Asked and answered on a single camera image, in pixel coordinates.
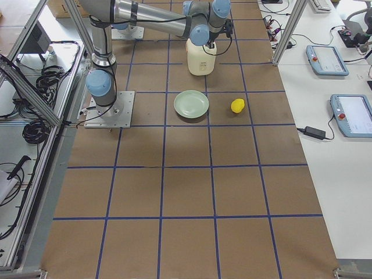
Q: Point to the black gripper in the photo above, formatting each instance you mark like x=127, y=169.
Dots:
x=212, y=37

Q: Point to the white rice cooker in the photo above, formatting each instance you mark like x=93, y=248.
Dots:
x=200, y=59

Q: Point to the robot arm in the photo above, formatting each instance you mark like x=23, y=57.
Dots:
x=200, y=22

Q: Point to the yellow toy potato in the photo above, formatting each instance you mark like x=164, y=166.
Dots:
x=237, y=105

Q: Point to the green plate near potato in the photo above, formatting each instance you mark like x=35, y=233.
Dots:
x=191, y=104

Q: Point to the teach pendant far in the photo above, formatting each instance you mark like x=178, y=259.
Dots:
x=326, y=61

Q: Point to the teach pendant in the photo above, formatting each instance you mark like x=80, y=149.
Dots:
x=326, y=61
x=353, y=114

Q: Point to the black power adapter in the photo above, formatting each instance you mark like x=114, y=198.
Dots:
x=314, y=133

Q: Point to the teach pendant near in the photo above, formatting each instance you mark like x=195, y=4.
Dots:
x=353, y=114

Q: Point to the aluminium frame post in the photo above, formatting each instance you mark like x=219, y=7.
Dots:
x=296, y=13

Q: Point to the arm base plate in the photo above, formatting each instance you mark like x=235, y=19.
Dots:
x=128, y=34
x=117, y=116

